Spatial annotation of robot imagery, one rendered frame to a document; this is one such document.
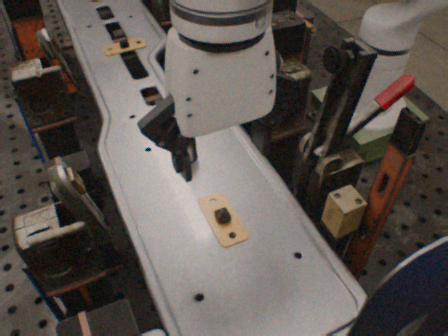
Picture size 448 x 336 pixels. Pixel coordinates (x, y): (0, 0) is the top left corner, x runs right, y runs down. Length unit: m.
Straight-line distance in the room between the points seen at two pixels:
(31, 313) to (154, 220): 0.40
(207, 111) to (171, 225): 0.21
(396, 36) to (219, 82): 0.63
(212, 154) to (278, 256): 0.19
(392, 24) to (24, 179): 0.89
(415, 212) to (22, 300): 0.84
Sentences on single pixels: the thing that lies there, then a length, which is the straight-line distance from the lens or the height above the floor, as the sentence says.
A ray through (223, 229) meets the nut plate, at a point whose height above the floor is 1.00.
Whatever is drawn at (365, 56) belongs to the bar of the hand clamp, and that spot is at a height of 1.21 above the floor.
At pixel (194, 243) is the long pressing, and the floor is 1.00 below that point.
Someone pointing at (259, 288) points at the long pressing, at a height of 1.00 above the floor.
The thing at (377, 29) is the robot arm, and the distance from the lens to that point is 0.96.
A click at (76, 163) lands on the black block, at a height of 0.99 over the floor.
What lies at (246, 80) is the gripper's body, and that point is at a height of 1.23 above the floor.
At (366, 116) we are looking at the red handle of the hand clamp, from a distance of 0.57.
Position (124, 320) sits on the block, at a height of 0.98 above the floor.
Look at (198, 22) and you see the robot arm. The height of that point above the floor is 1.30.
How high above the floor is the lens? 1.45
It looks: 47 degrees down
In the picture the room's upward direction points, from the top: straight up
